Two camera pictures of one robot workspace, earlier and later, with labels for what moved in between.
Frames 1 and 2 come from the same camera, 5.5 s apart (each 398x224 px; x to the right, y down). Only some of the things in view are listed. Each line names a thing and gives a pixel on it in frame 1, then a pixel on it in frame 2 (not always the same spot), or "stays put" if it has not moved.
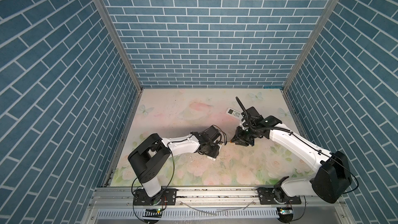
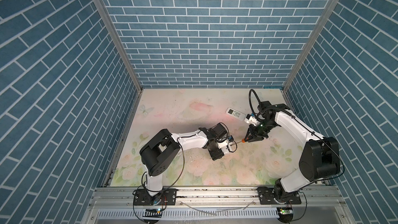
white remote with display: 234,113 stays put
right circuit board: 286,211 stays put
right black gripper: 237,137 to 253,135
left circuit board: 153,213 stays put
